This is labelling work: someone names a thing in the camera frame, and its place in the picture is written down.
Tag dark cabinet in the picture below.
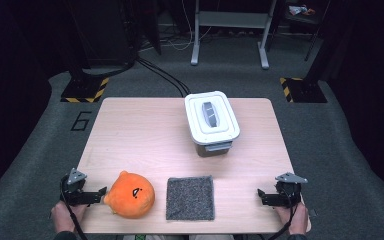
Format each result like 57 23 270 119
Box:
64 0 138 68

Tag orange plush toy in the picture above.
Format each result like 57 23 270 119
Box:
103 170 156 219

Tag right hand-held gripper cable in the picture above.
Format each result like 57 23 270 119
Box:
268 196 301 240

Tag colourful things on dark shelf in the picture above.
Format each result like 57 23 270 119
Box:
288 4 316 17

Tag black yellow striped base plate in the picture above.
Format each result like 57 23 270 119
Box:
279 77 328 104
60 77 110 104

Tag black floor cables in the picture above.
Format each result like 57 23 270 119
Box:
136 57 192 98

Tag hand-held gripper cable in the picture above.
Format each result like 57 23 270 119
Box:
59 186 88 240
268 196 301 240

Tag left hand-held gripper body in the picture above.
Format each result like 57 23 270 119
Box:
59 168 96 206

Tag grey fuzzy cloth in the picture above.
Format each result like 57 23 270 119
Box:
165 175 215 222

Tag person's left hand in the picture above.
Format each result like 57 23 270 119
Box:
50 201 88 234

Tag white lidded plastic container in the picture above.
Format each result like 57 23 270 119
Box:
184 90 241 146

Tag left hand-held gripper cable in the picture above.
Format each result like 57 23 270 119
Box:
59 186 88 240

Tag white cable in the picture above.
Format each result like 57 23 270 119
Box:
166 0 214 52

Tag white metal desk frame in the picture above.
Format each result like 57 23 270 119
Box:
190 0 278 70

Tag clear grey storage box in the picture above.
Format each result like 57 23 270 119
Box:
193 139 234 158

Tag person's right hand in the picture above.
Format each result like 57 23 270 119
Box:
274 202 309 235

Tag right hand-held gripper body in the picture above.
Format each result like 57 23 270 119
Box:
274 172 308 208

